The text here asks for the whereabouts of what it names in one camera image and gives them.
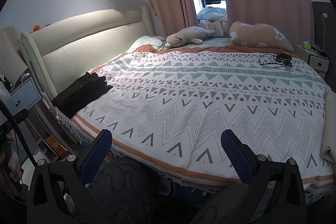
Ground white crumpled duvet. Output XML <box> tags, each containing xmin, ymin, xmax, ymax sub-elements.
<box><xmin>197</xmin><ymin>6</ymin><xmax>228</xmax><ymax>36</ymax></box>

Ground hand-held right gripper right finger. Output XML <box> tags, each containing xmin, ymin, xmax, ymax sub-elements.
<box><xmin>220</xmin><ymin>129</ymin><xmax>307</xmax><ymax>224</ymax></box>

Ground black charger with cable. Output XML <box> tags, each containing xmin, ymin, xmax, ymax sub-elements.
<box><xmin>259</xmin><ymin>53</ymin><xmax>293</xmax><ymax>68</ymax></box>

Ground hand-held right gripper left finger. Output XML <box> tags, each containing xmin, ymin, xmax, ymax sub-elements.
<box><xmin>27</xmin><ymin>129</ymin><xmax>113</xmax><ymax>224</ymax></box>

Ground person's left hand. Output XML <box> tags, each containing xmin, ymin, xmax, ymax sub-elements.
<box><xmin>7</xmin><ymin>135</ymin><xmax>24</xmax><ymax>182</ymax></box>

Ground cream nightstand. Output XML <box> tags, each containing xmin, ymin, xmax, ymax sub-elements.
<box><xmin>295</xmin><ymin>44</ymin><xmax>330</xmax><ymax>73</ymax></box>

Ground triangle patterned blanket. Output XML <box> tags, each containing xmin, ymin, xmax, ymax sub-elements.
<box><xmin>55</xmin><ymin>49</ymin><xmax>336</xmax><ymax>193</ymax></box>

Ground white cable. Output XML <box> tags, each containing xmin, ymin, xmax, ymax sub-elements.
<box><xmin>314</xmin><ymin>17</ymin><xmax>326</xmax><ymax>52</ymax></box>

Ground person's left leg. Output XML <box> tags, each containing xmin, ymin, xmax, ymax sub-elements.
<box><xmin>87</xmin><ymin>156</ymin><xmax>164</xmax><ymax>224</ymax></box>

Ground stack of black clothes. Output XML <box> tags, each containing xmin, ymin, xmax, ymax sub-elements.
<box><xmin>51</xmin><ymin>73</ymin><xmax>114</xmax><ymax>118</ymax></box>

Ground cream flat panel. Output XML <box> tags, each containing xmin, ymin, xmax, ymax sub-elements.
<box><xmin>0</xmin><ymin>26</ymin><xmax>29</xmax><ymax>83</ymax></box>

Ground cartoon printed bed sheet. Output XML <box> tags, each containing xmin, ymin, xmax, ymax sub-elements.
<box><xmin>56</xmin><ymin>112</ymin><xmax>124</xmax><ymax>161</ymax></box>

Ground white pillow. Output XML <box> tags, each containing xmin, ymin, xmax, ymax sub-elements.
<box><xmin>130</xmin><ymin>35</ymin><xmax>164</xmax><ymax>50</ymax></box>

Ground peach printed pillow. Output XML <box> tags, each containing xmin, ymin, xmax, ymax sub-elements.
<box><xmin>229</xmin><ymin>21</ymin><xmax>294</xmax><ymax>53</ymax></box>

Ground pale green bed sheet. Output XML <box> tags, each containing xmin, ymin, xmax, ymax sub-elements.
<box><xmin>189</xmin><ymin>36</ymin><xmax>233</xmax><ymax>50</ymax></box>

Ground beige plush toy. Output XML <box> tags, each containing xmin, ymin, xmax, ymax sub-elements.
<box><xmin>165</xmin><ymin>26</ymin><xmax>216</xmax><ymax>48</ymax></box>

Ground black cable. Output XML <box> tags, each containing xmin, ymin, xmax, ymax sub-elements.
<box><xmin>0</xmin><ymin>102</ymin><xmax>37</xmax><ymax>166</ymax></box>

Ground cream padded headboard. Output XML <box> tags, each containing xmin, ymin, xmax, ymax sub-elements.
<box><xmin>39</xmin><ymin>4</ymin><xmax>155</xmax><ymax>98</ymax></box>

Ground orange box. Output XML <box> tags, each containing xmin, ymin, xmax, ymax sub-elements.
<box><xmin>49</xmin><ymin>136</ymin><xmax>69</xmax><ymax>159</ymax></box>

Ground cream upright cushion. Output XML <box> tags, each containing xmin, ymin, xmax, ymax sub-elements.
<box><xmin>20</xmin><ymin>30</ymin><xmax>58</xmax><ymax>107</ymax></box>

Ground blue white nightstand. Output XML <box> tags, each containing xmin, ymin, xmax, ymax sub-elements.
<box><xmin>10</xmin><ymin>77</ymin><xmax>43</xmax><ymax>110</ymax></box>

